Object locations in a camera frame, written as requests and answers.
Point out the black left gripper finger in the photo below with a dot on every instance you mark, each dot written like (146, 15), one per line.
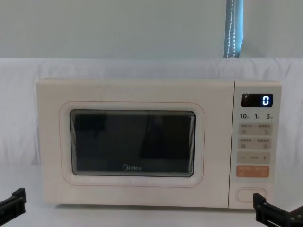
(17, 201)

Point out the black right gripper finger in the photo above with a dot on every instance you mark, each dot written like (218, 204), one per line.
(261, 205)

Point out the oven control panel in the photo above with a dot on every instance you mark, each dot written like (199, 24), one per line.
(254, 137)

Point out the white table cloth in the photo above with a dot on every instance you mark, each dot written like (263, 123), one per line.
(142, 218)

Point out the cream microwave oven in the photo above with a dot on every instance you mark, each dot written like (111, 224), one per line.
(132, 92)

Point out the white curtain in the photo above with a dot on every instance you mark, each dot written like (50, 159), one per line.
(118, 28)

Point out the grey striped post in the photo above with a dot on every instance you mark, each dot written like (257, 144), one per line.
(237, 23)

